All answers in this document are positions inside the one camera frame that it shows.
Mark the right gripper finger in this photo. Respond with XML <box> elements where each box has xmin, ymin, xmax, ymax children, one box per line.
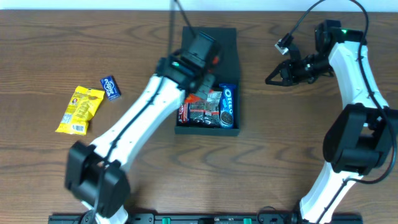
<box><xmin>265</xmin><ymin>74</ymin><xmax>284</xmax><ymax>86</ymax></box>
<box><xmin>271</xmin><ymin>62</ymin><xmax>288</xmax><ymax>83</ymax></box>

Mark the red snack packet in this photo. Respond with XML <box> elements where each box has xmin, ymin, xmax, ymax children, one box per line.
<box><xmin>183</xmin><ymin>55</ymin><xmax>221</xmax><ymax>105</ymax></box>

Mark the dark green hinged gift box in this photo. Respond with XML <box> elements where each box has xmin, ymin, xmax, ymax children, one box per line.
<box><xmin>174</xmin><ymin>27</ymin><xmax>241</xmax><ymax>136</ymax></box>

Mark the black snack packet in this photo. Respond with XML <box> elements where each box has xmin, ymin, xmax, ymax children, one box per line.
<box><xmin>189</xmin><ymin>91</ymin><xmax>222</xmax><ymax>127</ymax></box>

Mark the red KitKat bar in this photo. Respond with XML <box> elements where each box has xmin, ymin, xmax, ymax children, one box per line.
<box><xmin>177</xmin><ymin>103</ymin><xmax>190</xmax><ymax>124</ymax></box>

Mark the blue Oreo cookie pack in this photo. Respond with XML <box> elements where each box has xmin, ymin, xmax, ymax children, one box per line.
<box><xmin>219</xmin><ymin>83</ymin><xmax>236</xmax><ymax>129</ymax></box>

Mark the yellow snack packet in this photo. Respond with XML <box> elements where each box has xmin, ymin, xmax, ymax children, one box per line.
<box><xmin>55</xmin><ymin>86</ymin><xmax>105</xmax><ymax>135</ymax></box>

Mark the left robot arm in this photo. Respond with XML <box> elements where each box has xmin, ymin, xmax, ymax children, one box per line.
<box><xmin>65</xmin><ymin>55</ymin><xmax>220</xmax><ymax>223</ymax></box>

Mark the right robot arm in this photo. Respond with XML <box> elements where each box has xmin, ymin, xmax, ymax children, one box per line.
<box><xmin>265</xmin><ymin>20</ymin><xmax>397</xmax><ymax>223</ymax></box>

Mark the right black cable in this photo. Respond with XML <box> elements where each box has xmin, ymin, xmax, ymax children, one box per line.
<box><xmin>256</xmin><ymin>0</ymin><xmax>398</xmax><ymax>224</ymax></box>

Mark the black cable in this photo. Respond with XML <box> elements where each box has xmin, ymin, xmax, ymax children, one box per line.
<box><xmin>256</xmin><ymin>0</ymin><xmax>398</xmax><ymax>224</ymax></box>
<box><xmin>90</xmin><ymin>0</ymin><xmax>197</xmax><ymax>224</ymax></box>

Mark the left black cable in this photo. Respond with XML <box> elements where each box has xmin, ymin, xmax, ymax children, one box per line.
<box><xmin>90</xmin><ymin>0</ymin><xmax>197</xmax><ymax>224</ymax></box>

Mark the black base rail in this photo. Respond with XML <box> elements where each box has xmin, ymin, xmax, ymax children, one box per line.
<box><xmin>48</xmin><ymin>212</ymin><xmax>363</xmax><ymax>224</ymax></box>

